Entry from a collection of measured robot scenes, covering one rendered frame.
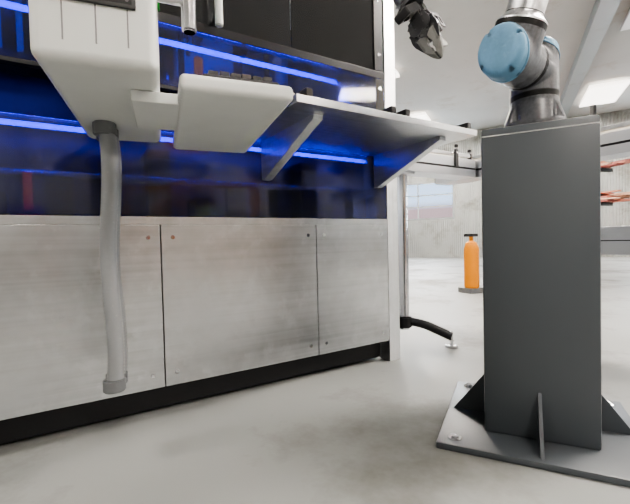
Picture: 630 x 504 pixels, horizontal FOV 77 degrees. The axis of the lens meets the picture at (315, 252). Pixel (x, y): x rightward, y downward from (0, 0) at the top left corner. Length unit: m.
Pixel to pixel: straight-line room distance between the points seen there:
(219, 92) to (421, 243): 10.62
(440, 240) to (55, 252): 10.40
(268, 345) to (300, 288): 0.23
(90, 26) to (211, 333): 0.90
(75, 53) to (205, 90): 0.19
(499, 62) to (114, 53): 0.82
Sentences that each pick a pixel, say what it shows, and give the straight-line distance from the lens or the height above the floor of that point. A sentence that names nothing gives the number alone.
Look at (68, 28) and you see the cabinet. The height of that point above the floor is 0.85.
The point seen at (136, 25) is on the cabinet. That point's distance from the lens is 0.78.
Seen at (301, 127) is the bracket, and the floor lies 0.84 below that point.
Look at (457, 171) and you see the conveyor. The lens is 2.23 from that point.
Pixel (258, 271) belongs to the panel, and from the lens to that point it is 1.36.
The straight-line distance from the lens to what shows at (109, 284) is 1.01.
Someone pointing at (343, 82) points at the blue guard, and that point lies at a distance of 1.67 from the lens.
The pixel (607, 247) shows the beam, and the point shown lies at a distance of 2.07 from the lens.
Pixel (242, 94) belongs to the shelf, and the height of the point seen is 0.78.
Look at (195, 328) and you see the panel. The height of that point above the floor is 0.25.
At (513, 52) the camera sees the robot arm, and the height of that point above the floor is 0.93.
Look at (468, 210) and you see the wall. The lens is 11.08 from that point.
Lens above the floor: 0.52
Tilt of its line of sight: 2 degrees down
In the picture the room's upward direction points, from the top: 1 degrees counter-clockwise
